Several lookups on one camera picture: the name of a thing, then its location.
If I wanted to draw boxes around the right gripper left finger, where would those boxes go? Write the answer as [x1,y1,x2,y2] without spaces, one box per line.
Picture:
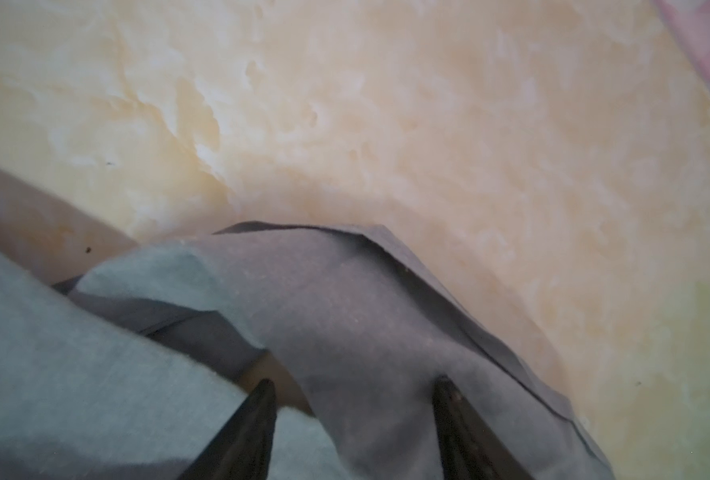
[178,379,277,480]

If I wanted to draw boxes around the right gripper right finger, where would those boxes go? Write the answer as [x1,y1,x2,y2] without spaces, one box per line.
[432,376,534,480]

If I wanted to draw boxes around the grey long sleeve shirt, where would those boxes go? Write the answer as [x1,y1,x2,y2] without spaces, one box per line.
[0,222,614,479]

